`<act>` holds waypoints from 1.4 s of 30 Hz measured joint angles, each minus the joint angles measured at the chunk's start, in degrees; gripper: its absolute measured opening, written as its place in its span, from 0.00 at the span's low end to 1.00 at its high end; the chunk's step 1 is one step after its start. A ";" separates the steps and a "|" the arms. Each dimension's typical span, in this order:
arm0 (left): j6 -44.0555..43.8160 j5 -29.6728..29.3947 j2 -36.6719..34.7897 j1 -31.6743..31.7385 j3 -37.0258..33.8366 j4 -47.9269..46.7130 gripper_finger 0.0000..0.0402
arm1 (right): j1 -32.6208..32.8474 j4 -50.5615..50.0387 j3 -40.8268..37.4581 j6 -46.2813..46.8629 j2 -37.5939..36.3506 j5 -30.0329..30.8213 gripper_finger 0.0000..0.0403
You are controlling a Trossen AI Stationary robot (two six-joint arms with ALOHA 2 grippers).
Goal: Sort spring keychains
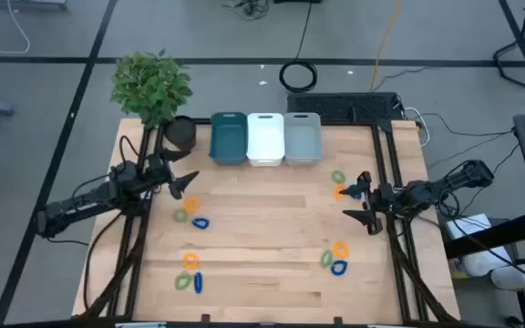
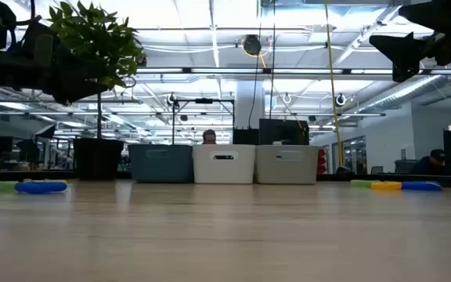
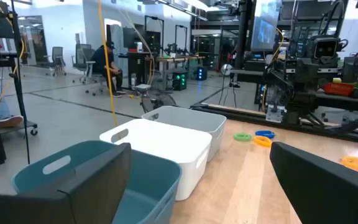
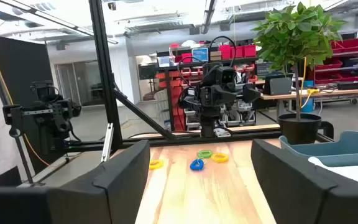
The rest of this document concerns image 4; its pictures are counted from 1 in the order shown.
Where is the black monitor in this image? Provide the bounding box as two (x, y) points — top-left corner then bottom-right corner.
(262, 73), (294, 96)

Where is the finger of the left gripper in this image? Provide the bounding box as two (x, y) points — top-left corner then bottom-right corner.
(242, 82), (262, 104)
(178, 86), (203, 110)

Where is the wooden workbench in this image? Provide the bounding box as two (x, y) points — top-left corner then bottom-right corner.
(259, 86), (358, 101)

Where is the green spring keychain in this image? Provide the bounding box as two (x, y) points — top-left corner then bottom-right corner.
(196, 149), (214, 159)

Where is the black flat box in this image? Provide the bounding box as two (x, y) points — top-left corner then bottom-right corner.
(336, 80), (358, 91)

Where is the yellow cable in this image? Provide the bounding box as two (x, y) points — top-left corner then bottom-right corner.
(299, 57), (320, 110)

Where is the shelf with red bins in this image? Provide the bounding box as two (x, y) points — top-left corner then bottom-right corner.
(155, 39), (259, 131)

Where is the black partition panel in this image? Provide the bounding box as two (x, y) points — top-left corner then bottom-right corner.
(0, 34), (54, 175)

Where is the silver metal bracket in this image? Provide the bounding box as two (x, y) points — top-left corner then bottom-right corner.
(100, 123), (115, 163)

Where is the blue spring keychain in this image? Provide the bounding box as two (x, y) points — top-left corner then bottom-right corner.
(189, 158), (205, 172)

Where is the teal plastic bin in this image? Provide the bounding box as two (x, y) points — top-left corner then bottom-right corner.
(278, 129), (358, 168)

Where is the green potted plant black pot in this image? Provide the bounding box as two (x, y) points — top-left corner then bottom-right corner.
(252, 1), (347, 146)

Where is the rack of red bins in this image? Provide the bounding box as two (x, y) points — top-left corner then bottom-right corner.
(314, 37), (358, 85)

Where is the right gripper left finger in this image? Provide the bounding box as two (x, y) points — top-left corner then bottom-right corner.
(0, 139), (151, 224)

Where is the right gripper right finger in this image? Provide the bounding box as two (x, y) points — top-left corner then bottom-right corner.
(250, 138), (358, 224)

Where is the yellow spring keychain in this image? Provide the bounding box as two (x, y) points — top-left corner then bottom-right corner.
(149, 159), (165, 170)
(210, 152), (230, 164)

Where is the black aluminium rig frame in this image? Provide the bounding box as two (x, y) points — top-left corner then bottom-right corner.
(87, 0), (335, 153)

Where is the white plastic bin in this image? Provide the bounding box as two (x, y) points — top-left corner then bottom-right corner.
(307, 155), (358, 190)

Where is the blue barrel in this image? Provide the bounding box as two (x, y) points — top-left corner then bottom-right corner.
(301, 80), (315, 113)

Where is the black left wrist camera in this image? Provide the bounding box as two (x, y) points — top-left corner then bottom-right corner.
(208, 63), (237, 87)

